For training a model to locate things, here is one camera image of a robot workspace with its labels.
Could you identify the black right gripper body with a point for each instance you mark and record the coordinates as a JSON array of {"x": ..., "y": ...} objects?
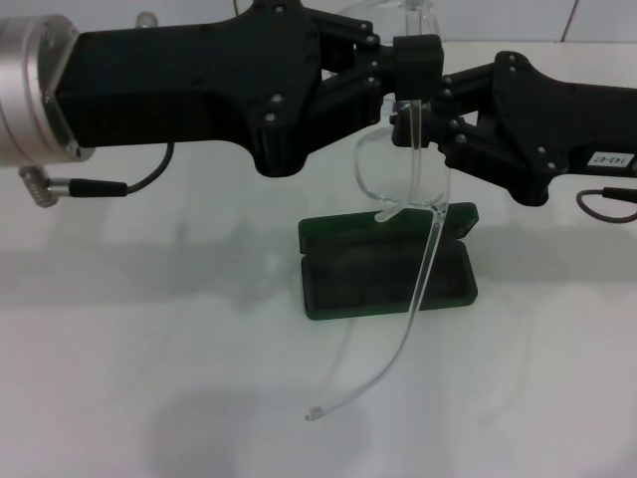
[{"x": 557, "y": 124}]

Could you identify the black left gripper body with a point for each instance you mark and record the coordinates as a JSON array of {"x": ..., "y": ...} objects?
[{"x": 174, "y": 84}]

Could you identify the green glasses case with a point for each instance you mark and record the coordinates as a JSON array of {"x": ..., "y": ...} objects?
[{"x": 348, "y": 294}]

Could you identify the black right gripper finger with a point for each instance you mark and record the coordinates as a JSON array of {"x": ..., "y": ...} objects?
[
  {"x": 468, "y": 89},
  {"x": 418, "y": 52},
  {"x": 463, "y": 144},
  {"x": 418, "y": 83}
]

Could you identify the white number label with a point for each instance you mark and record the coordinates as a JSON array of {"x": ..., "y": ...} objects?
[{"x": 609, "y": 160}]

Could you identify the clear plastic glasses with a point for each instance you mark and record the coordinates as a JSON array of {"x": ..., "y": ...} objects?
[{"x": 398, "y": 169}]

